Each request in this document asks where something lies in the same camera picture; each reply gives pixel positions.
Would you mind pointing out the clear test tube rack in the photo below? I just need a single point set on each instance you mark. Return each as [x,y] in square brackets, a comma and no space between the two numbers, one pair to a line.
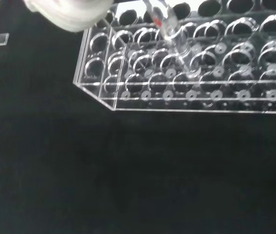
[225,84]

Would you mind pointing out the black bench cloth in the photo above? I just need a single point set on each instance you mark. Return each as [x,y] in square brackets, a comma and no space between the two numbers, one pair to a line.
[103,170]

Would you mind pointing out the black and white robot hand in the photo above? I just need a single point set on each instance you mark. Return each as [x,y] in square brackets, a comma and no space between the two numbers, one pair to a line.
[72,14]

